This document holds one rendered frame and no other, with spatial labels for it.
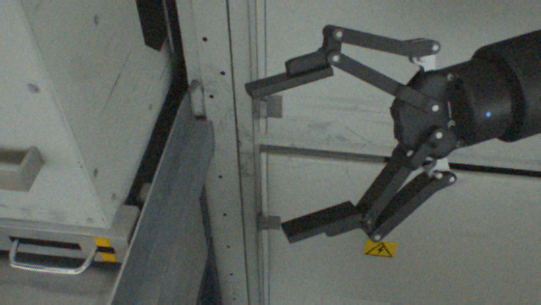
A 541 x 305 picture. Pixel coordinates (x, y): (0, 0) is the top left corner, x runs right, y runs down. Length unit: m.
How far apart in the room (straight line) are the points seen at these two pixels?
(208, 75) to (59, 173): 0.31
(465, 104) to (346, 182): 0.49
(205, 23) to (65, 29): 0.28
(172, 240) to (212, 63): 0.27
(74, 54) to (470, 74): 0.37
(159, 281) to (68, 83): 0.30
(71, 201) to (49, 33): 0.22
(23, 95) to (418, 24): 0.47
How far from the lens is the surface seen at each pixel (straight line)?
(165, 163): 0.79
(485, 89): 0.50
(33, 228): 0.74
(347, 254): 1.15
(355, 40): 0.46
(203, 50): 0.82
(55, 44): 0.54
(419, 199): 0.52
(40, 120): 0.58
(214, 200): 1.08
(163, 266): 0.75
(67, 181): 0.65
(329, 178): 0.95
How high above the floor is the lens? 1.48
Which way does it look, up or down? 48 degrees down
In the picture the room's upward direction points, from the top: straight up
